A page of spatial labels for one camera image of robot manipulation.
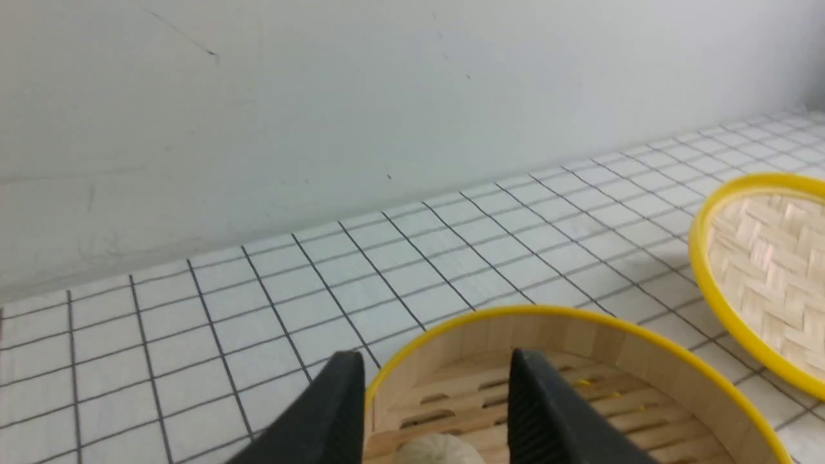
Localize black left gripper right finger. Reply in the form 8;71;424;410
508;349;654;463

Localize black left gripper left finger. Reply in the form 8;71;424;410
229;351;365;463

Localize yellow rimmed bamboo steamer basket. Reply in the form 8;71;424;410
364;305;791;463

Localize white black grid tablecloth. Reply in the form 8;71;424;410
1;110;823;463

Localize yellow rimmed woven steamer lid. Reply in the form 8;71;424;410
688;171;824;400

